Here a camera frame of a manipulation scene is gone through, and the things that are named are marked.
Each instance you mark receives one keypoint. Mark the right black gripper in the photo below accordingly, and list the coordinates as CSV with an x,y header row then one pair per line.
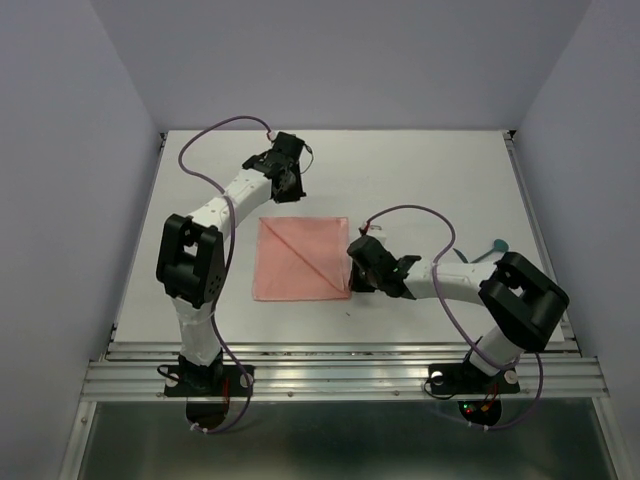
x,y
356,282

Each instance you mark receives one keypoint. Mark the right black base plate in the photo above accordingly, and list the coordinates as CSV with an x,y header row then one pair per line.
x,y
447,379

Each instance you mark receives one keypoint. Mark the teal plastic spoon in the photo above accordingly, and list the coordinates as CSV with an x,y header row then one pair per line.
x,y
498,246

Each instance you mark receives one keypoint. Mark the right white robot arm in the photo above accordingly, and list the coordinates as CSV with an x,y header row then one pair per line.
x,y
524,303

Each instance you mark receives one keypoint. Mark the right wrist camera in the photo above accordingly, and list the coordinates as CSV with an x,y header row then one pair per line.
x,y
377,232

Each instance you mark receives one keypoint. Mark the pink satin napkin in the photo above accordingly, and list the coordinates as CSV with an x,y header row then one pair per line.
x,y
302,259

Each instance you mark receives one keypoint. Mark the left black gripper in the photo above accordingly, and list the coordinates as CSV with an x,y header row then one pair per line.
x,y
294,195

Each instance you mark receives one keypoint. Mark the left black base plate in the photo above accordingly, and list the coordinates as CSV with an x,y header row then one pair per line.
x,y
225,381

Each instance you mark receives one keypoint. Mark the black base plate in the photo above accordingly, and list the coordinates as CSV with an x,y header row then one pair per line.
x,y
225,381
447,379

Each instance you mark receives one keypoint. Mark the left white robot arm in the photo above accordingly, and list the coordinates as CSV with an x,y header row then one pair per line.
x,y
195,252

